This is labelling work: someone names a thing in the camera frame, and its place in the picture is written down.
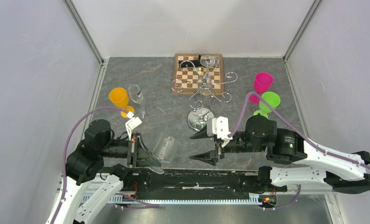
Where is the orange plastic wine glass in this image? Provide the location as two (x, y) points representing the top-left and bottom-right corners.
(109, 87), (135, 118)

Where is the clear wine glass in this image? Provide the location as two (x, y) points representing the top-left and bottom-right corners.
(128, 84), (146, 118)

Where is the chrome wine glass rack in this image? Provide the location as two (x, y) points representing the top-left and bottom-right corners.
(187, 54), (238, 132)

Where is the wooden chess board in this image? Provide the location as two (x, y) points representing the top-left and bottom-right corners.
(172, 53), (225, 95)

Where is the pink plastic wine glass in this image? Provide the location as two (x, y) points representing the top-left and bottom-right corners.
(253, 72), (274, 96)

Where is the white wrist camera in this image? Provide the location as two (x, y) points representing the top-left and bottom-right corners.
(125, 112), (142, 138)
(206, 116), (233, 148)

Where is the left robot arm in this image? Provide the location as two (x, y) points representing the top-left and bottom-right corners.
(46, 117), (159, 224)

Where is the green plastic wine glass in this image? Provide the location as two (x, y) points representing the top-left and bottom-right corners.
(253, 91), (281, 119)

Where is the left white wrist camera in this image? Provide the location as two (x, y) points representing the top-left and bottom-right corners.
(125, 112), (142, 138)

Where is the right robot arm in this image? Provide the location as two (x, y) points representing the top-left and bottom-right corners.
(191, 115), (370, 194)

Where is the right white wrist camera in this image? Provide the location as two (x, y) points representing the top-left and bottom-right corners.
(206, 116), (233, 148)

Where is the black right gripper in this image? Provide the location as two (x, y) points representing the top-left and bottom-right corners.
(188, 123), (266, 165)

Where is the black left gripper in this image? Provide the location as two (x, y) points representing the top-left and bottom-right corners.
(100, 132), (161, 167)

